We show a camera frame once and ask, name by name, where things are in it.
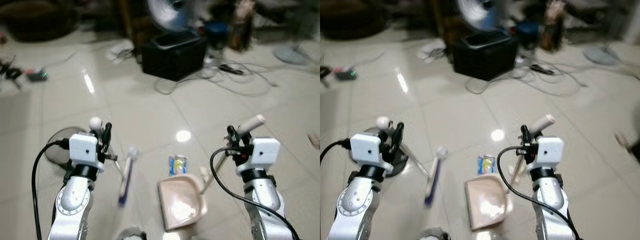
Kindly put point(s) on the purple broom with white knob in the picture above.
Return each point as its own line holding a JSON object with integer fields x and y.
{"x": 432, "y": 182}
{"x": 125, "y": 182}

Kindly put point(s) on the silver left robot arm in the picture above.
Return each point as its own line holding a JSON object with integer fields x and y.
{"x": 352, "y": 205}
{"x": 72, "y": 202}

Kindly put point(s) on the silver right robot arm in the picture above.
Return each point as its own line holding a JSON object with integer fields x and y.
{"x": 550, "y": 200}
{"x": 265, "y": 200}

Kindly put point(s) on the dark grey round disc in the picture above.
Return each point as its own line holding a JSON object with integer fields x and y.
{"x": 400, "y": 170}
{"x": 59, "y": 145}

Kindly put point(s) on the yellow and blue wrapper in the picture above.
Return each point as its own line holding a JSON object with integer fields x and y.
{"x": 486, "y": 164}
{"x": 177, "y": 164}

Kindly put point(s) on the black power strip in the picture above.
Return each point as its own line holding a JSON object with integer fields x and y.
{"x": 231, "y": 69}
{"x": 541, "y": 69}

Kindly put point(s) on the small beige scrap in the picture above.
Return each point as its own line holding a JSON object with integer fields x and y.
{"x": 313, "y": 140}
{"x": 622, "y": 140}

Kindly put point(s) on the small device with green light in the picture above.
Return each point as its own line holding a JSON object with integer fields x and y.
{"x": 36, "y": 75}
{"x": 345, "y": 74}

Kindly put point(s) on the grey robot foot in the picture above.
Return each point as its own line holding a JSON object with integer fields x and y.
{"x": 132, "y": 235}
{"x": 436, "y": 235}

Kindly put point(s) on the white crumpled cloth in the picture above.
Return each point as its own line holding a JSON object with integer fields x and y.
{"x": 432, "y": 50}
{"x": 121, "y": 51}

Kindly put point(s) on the black storage case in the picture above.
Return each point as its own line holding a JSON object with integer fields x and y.
{"x": 484, "y": 57}
{"x": 172, "y": 57}

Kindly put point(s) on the black tangled gadget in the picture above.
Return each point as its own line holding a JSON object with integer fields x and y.
{"x": 325, "y": 74}
{"x": 10, "y": 72}

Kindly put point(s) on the grey round stand base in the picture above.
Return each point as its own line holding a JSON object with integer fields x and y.
{"x": 290, "y": 55}
{"x": 600, "y": 55}

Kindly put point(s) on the blue round container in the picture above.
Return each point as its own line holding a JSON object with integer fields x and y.
{"x": 217, "y": 32}
{"x": 527, "y": 33}

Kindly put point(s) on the dark wooden cabinet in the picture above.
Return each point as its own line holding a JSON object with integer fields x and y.
{"x": 442, "y": 21}

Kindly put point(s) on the dark round basket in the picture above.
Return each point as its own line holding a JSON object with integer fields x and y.
{"x": 35, "y": 20}
{"x": 350, "y": 19}

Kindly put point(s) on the silver fan head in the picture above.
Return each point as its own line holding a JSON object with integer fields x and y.
{"x": 167, "y": 14}
{"x": 477, "y": 14}

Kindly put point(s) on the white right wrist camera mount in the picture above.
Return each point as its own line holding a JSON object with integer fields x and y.
{"x": 549, "y": 151}
{"x": 264, "y": 151}

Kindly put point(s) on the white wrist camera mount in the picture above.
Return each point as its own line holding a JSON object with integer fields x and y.
{"x": 549, "y": 151}
{"x": 264, "y": 151}
{"x": 367, "y": 148}
{"x": 82, "y": 149}

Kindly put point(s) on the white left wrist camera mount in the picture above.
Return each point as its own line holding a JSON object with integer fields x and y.
{"x": 82, "y": 149}
{"x": 367, "y": 148}

